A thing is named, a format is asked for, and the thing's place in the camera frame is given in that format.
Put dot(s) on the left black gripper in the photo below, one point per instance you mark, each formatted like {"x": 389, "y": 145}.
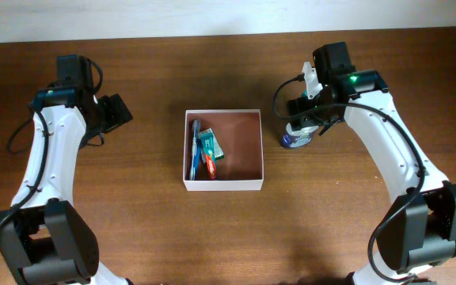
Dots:
{"x": 118, "y": 111}

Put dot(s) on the blue white toothbrush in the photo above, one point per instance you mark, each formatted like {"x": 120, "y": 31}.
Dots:
{"x": 195, "y": 136}

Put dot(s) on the red green toothpaste tube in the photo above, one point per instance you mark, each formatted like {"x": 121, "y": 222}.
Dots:
{"x": 207, "y": 140}

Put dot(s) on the foam handwash pump bottle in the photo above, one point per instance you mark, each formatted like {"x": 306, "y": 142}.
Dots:
{"x": 295, "y": 139}

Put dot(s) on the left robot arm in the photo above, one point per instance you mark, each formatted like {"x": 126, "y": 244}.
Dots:
{"x": 43, "y": 239}

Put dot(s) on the blue disposable razor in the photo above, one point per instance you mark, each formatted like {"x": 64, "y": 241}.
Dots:
{"x": 199, "y": 153}

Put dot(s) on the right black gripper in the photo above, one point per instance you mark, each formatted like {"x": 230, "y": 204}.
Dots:
{"x": 302, "y": 115}

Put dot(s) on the green white soap packet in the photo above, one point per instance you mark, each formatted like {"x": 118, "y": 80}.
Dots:
{"x": 219, "y": 154}

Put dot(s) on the pink open cardboard box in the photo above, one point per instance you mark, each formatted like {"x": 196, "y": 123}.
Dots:
{"x": 239, "y": 134}

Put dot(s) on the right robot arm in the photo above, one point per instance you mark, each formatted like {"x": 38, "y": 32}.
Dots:
{"x": 418, "y": 232}

